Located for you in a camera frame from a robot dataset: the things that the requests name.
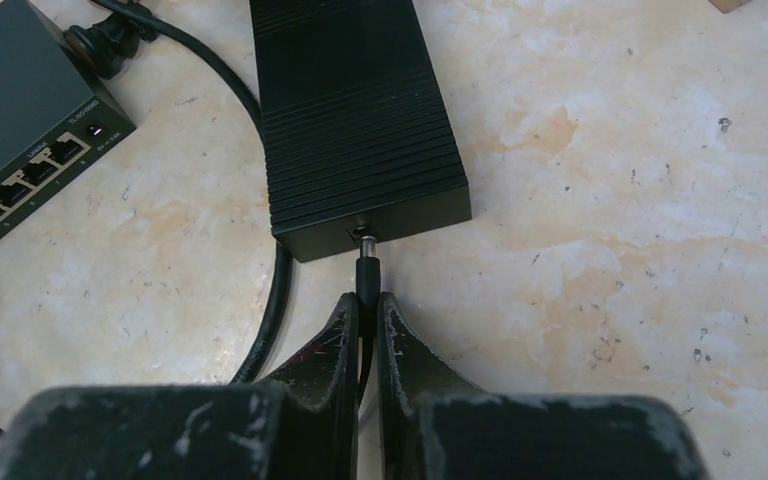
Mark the long wooden block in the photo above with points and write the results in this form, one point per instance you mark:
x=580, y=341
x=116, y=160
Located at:
x=727, y=6

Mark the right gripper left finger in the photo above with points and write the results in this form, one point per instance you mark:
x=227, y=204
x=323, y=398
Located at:
x=310, y=425

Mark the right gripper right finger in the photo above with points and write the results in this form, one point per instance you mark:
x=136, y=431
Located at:
x=409, y=368

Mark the black network switch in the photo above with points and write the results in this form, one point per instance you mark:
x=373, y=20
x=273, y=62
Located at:
x=356, y=134
x=57, y=118

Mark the black power adapter with cord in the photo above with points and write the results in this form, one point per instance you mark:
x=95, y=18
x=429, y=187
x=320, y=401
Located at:
x=368, y=288

